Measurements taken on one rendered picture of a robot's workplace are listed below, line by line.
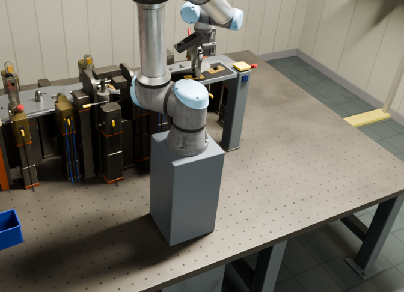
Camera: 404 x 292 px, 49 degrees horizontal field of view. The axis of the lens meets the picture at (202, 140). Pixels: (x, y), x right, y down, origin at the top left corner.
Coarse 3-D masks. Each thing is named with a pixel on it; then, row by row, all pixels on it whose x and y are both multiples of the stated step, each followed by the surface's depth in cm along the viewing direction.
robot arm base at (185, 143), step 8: (176, 128) 152; (200, 128) 151; (168, 136) 156; (176, 136) 153; (184, 136) 152; (192, 136) 152; (200, 136) 153; (168, 144) 156; (176, 144) 153; (184, 144) 153; (192, 144) 153; (200, 144) 154; (208, 144) 159; (176, 152) 154; (184, 152) 153; (192, 152) 154; (200, 152) 155
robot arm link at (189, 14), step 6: (186, 6) 159; (192, 6) 158; (198, 6) 160; (180, 12) 161; (186, 12) 160; (192, 12) 159; (198, 12) 159; (204, 12) 159; (186, 18) 161; (192, 18) 160; (198, 18) 160; (204, 18) 160
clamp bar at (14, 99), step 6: (6, 78) 165; (12, 78) 165; (6, 84) 167; (12, 84) 164; (12, 90) 168; (18, 90) 170; (12, 96) 170; (18, 96) 171; (12, 102) 171; (18, 102) 173; (12, 108) 173
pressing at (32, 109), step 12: (216, 60) 242; (228, 60) 244; (72, 84) 209; (0, 96) 195; (24, 96) 196; (48, 96) 198; (0, 108) 187; (24, 108) 188; (36, 108) 189; (48, 108) 190
